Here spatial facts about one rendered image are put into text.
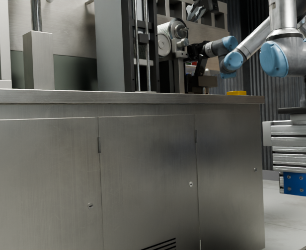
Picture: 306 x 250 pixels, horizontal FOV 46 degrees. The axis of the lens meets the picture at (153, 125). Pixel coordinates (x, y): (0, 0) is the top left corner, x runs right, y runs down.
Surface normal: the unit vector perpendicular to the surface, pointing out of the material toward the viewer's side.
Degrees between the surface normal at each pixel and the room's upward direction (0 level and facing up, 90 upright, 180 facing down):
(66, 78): 90
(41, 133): 90
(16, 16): 90
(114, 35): 90
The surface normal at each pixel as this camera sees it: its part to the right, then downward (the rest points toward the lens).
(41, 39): 0.66, -0.02
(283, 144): -0.73, 0.04
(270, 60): -0.97, 0.18
